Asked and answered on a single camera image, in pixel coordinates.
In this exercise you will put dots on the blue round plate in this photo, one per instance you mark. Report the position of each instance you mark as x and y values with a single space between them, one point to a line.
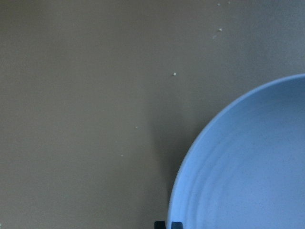
246 169

